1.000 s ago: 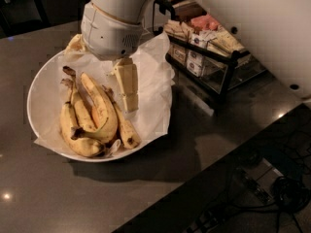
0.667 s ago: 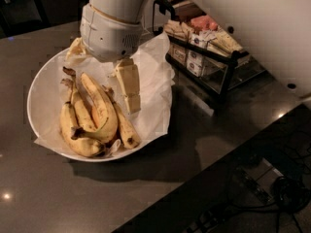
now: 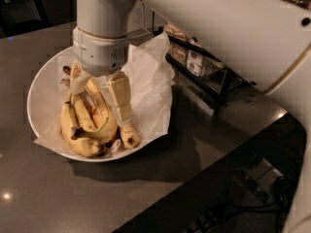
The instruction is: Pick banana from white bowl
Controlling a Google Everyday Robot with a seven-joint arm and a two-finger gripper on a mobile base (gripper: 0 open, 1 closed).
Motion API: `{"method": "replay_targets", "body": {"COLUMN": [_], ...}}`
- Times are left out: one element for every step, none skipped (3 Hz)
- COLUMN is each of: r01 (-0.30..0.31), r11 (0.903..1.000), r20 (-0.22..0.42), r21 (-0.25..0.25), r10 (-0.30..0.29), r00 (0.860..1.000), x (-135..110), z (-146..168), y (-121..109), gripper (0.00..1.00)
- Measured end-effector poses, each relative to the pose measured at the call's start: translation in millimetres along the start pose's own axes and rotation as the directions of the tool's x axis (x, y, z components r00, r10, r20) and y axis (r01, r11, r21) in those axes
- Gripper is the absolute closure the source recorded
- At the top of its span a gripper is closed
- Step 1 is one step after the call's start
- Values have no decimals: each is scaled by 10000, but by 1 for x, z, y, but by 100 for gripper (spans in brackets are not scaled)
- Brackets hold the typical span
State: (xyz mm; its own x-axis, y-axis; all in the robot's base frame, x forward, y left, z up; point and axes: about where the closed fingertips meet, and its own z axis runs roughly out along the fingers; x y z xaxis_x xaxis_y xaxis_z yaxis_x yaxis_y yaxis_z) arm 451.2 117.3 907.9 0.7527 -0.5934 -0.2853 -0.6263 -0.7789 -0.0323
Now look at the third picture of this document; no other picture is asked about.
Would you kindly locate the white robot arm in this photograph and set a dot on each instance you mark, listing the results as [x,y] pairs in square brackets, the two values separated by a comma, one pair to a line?
[264,41]

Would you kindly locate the white paper liner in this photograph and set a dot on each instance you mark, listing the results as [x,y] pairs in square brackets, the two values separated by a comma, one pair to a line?
[149,81]

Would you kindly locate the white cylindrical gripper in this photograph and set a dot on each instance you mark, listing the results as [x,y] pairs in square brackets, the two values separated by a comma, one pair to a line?
[99,53]

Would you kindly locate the middle spotted yellow banana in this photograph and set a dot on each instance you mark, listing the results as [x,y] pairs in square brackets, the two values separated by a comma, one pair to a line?
[83,117]

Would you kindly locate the white round bowl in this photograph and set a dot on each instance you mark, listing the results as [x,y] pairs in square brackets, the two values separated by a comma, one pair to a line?
[45,88]

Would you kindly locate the spotted yellow banana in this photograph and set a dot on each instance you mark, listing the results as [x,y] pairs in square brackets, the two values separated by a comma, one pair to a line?
[129,136]
[83,117]
[83,146]

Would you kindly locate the right spotted yellow banana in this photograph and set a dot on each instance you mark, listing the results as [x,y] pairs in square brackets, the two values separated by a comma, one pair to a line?
[129,136]

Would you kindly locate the large curved yellow banana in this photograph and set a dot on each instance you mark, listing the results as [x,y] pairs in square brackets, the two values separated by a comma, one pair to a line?
[108,127]

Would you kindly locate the orange banana-shaped fruit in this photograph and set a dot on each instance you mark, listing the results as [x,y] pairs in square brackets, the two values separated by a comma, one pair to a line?
[95,116]

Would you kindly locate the black wire condiment rack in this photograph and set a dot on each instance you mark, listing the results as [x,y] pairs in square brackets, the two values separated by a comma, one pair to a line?
[200,66]

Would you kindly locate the black power strip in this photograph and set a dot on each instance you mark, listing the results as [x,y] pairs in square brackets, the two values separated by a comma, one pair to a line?
[206,222]

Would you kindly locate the left spotted yellow banana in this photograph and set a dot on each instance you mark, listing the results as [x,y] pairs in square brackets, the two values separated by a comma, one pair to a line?
[83,146]

